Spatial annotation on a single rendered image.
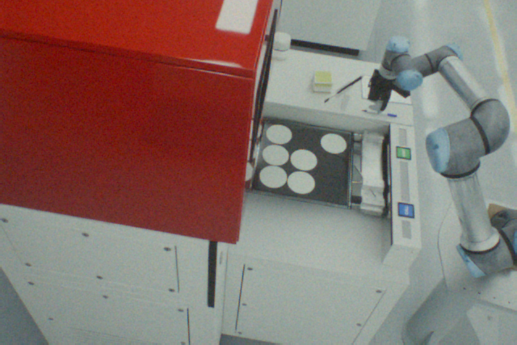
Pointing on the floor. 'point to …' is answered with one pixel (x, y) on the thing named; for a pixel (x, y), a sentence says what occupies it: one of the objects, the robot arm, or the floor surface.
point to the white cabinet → (303, 304)
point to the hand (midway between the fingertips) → (380, 111)
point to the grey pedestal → (449, 321)
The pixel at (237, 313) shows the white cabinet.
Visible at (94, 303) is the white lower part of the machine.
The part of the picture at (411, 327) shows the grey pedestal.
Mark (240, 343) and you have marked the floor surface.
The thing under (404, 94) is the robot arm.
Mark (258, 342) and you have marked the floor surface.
